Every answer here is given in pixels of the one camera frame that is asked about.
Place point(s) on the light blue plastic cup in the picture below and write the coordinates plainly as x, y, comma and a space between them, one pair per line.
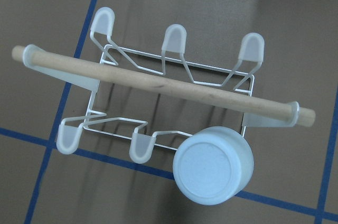
213, 165

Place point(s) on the white wire cup rack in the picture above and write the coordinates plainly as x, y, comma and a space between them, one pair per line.
86, 74

